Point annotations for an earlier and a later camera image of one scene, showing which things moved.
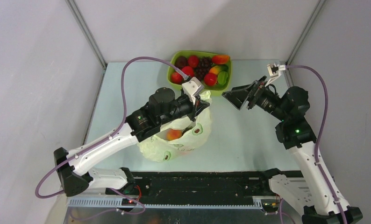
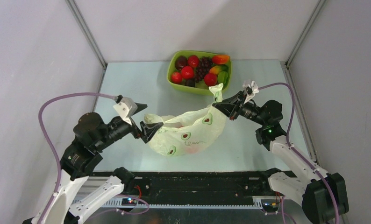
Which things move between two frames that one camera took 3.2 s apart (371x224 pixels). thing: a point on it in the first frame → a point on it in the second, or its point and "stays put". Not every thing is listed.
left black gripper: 195,109 → 148,130
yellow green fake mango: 217,68 stays put
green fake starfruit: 222,77 stays put
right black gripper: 238,95 → 232,106
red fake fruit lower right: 210,79 stays put
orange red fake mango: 221,59 stays put
